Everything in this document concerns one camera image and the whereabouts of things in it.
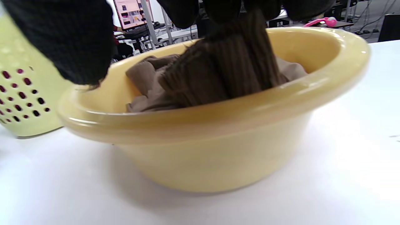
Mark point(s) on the magenta shorts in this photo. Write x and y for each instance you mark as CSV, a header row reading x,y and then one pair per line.
x,y
27,81

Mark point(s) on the yellow perforated plastic basket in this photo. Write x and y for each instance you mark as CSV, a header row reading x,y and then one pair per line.
x,y
28,53

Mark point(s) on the computer monitor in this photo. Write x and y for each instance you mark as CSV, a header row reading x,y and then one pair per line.
x,y
131,12

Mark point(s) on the brown shorts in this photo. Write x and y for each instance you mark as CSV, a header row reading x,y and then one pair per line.
x,y
225,68

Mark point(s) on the pink plastic tool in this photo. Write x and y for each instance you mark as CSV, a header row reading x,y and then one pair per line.
x,y
322,22

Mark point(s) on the person's right hand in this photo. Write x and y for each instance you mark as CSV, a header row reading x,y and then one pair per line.
x,y
72,37

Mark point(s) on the black wheeled cabinet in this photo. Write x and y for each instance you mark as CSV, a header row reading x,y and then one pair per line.
x,y
389,28

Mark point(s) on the yellow plastic basin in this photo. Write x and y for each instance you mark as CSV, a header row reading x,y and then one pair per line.
x,y
218,150

